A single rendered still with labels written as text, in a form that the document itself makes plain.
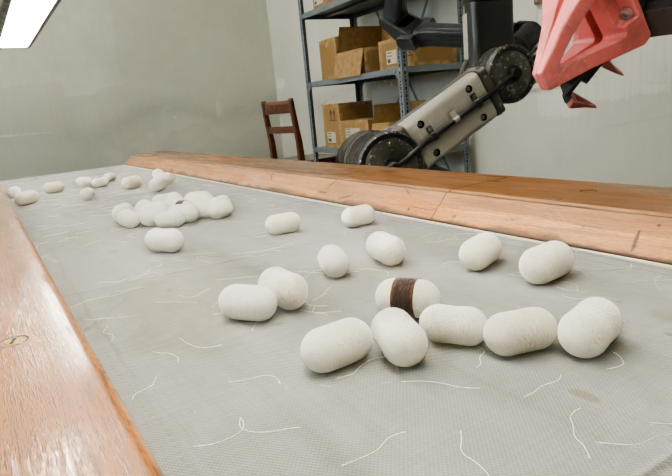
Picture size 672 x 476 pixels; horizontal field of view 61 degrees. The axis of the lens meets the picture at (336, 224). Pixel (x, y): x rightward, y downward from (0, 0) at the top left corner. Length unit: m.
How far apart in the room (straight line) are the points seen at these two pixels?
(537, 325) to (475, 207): 0.25
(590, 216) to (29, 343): 0.34
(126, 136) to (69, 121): 0.45
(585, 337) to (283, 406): 0.12
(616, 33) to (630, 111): 2.24
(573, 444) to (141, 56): 5.11
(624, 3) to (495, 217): 0.17
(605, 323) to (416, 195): 0.32
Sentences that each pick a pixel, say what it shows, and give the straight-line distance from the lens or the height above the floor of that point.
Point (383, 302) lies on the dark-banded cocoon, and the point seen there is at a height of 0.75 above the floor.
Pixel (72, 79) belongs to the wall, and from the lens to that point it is 5.13.
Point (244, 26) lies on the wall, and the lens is 5.51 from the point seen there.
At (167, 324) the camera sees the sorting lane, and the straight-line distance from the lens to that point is 0.33.
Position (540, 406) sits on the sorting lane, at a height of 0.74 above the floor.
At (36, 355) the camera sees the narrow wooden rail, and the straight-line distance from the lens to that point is 0.26.
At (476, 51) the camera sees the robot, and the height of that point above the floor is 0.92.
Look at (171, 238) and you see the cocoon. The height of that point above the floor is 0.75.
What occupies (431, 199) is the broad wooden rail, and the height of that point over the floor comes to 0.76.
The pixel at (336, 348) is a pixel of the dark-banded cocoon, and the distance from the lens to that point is 0.24.
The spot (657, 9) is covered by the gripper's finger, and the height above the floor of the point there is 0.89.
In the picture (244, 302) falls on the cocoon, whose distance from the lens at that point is 0.30.
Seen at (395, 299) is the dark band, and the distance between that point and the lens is 0.29.
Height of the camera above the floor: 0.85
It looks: 12 degrees down
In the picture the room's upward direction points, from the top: 5 degrees counter-clockwise
